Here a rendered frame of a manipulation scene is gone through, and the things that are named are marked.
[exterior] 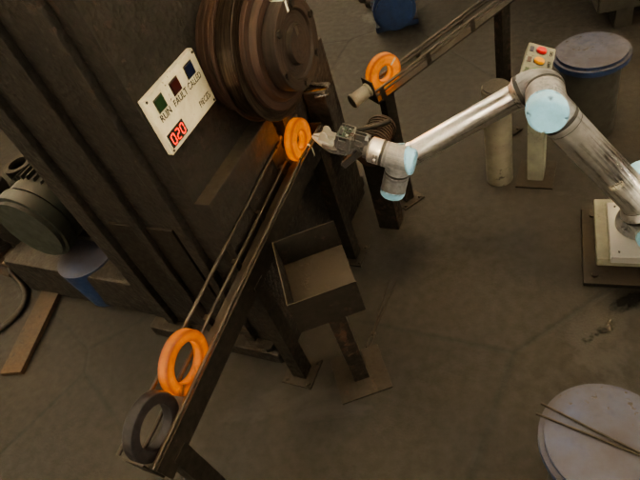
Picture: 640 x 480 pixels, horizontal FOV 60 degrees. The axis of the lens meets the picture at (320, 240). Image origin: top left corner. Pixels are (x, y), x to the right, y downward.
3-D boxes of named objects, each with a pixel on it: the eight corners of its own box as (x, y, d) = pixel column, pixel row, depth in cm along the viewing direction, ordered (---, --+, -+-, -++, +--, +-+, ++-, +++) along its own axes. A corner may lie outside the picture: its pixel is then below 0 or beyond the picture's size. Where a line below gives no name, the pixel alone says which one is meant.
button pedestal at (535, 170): (514, 190, 257) (512, 75, 214) (522, 157, 271) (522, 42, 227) (551, 193, 250) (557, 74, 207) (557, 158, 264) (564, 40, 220)
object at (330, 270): (345, 418, 204) (287, 306, 153) (329, 359, 223) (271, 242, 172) (397, 400, 203) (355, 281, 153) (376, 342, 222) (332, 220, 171)
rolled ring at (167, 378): (213, 368, 166) (205, 366, 168) (200, 316, 158) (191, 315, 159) (176, 410, 151) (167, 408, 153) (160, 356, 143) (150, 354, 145)
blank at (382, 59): (382, 95, 231) (387, 98, 229) (358, 80, 220) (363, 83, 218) (402, 62, 228) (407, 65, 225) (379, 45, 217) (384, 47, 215)
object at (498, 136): (484, 186, 264) (478, 94, 228) (489, 169, 271) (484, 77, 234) (510, 188, 259) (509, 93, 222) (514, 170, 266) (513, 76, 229)
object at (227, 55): (251, 150, 180) (190, 13, 147) (305, 69, 206) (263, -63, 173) (268, 151, 177) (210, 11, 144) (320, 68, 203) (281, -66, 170)
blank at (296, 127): (278, 140, 193) (287, 141, 192) (293, 109, 200) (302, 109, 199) (293, 169, 205) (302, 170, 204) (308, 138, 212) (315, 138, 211)
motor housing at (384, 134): (374, 232, 263) (350, 144, 225) (388, 199, 275) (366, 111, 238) (400, 234, 257) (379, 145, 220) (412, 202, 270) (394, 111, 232)
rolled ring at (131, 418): (154, 380, 143) (145, 378, 145) (120, 451, 134) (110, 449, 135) (188, 407, 157) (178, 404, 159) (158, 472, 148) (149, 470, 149)
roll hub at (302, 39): (281, 109, 174) (250, 26, 154) (313, 59, 190) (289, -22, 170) (296, 109, 172) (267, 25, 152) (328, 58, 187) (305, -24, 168)
